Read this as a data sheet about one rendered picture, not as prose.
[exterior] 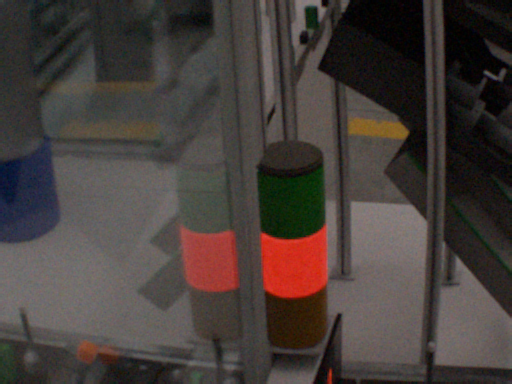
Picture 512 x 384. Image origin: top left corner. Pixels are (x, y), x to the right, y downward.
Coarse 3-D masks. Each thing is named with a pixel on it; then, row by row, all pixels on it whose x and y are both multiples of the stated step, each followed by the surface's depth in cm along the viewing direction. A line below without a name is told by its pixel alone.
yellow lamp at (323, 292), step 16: (320, 288) 84; (272, 304) 84; (288, 304) 84; (304, 304) 84; (320, 304) 85; (272, 320) 85; (288, 320) 84; (304, 320) 84; (320, 320) 85; (272, 336) 86; (288, 336) 85; (304, 336) 85; (320, 336) 86
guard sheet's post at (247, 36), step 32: (256, 0) 76; (256, 32) 77; (256, 64) 77; (256, 96) 78; (256, 128) 78; (256, 160) 80; (256, 192) 81; (256, 224) 82; (256, 256) 83; (256, 288) 85; (256, 320) 86
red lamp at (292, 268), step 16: (272, 240) 81; (288, 240) 81; (304, 240) 81; (320, 240) 82; (272, 256) 82; (288, 256) 82; (304, 256) 82; (320, 256) 83; (272, 272) 83; (288, 272) 82; (304, 272) 82; (320, 272) 83; (272, 288) 84; (288, 288) 83; (304, 288) 83
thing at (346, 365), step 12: (348, 372) 131; (360, 372) 131; (372, 372) 130; (384, 372) 130; (396, 372) 130; (408, 372) 129; (420, 372) 129; (444, 372) 128; (456, 372) 128; (468, 372) 128; (480, 372) 128; (492, 372) 127; (504, 372) 127
